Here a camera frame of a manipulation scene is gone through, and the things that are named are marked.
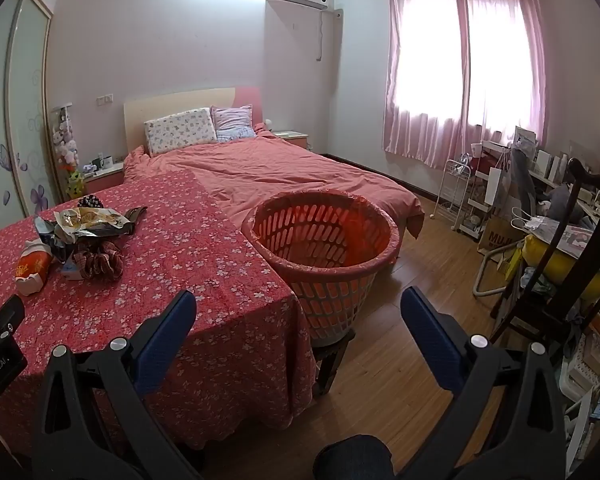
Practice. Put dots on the dark foil wrapper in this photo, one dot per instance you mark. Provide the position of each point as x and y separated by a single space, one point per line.
47 232

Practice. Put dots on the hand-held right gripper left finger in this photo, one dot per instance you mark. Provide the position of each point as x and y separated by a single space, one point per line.
165 345

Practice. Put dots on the silver yellow snack wrapper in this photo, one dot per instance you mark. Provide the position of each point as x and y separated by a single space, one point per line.
90 220

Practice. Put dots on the plaid fabric scrunchie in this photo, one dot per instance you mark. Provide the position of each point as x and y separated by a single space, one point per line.
100 260

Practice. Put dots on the yellow cushion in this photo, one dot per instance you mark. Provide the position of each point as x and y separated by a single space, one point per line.
560 257

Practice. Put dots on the floral sliding wardrobe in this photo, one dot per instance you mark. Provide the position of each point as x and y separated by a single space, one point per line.
25 110

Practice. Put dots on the clear tube of plush toys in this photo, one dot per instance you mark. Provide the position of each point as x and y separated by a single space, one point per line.
65 140

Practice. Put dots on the black floral sock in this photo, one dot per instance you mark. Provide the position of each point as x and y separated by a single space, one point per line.
90 201

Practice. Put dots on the beige wooden headboard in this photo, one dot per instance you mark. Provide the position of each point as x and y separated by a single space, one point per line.
180 102

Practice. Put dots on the bed with pink duvet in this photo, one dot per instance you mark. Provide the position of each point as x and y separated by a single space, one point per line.
290 165

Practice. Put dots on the red floral tablecloth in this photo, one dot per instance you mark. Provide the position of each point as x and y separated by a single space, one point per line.
180 260

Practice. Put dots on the dark wooden chair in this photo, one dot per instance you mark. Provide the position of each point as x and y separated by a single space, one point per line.
577 280

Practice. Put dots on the green yellow plush toy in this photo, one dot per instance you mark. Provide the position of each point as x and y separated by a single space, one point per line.
75 182

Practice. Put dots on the white wall socket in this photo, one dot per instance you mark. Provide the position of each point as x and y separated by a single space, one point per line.
105 99

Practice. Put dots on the pink curtain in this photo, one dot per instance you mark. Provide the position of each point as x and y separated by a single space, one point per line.
530 60
430 135

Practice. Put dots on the white floral pillow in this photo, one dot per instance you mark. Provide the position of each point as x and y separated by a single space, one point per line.
180 130

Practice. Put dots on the brown hair clip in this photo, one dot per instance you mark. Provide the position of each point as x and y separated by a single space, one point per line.
137 212

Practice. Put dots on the person's knee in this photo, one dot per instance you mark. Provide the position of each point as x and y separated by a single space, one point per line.
355 460

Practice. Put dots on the brown paper bag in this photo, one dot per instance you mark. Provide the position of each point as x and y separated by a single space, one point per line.
495 237

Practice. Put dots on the orange white packet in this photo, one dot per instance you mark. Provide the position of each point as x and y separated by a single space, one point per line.
32 267

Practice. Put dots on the pink white nightstand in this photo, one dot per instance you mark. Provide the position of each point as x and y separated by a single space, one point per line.
105 177
292 137

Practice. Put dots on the orange plastic laundry basket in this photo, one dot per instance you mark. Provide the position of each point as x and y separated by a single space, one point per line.
330 280

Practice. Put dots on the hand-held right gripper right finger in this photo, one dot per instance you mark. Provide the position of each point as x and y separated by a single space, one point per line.
430 340

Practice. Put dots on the white paper bag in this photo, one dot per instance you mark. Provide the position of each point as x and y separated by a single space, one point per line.
497 187

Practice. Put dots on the white mug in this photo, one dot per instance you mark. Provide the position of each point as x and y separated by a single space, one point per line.
106 162

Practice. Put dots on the pink striped pillow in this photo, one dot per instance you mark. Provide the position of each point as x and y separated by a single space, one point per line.
232 122

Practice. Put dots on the dark wooden stool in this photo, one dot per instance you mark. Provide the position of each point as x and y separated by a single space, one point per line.
327 365

